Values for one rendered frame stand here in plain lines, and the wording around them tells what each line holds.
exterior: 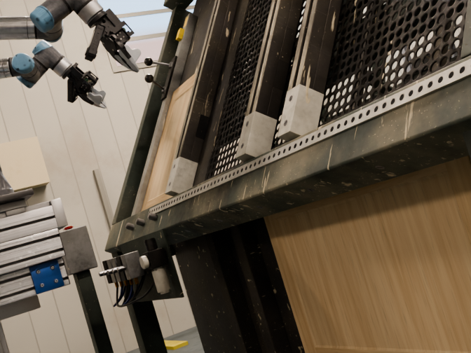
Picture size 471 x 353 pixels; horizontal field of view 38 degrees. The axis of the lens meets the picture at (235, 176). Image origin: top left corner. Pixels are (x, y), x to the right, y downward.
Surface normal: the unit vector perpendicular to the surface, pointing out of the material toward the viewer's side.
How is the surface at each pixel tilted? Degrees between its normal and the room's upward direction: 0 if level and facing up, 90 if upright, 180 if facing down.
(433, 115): 58
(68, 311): 90
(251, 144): 90
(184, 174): 90
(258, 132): 90
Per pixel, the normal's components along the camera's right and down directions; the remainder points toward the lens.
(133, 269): 0.43, -0.19
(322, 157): -0.88, -0.32
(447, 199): -0.85, 0.23
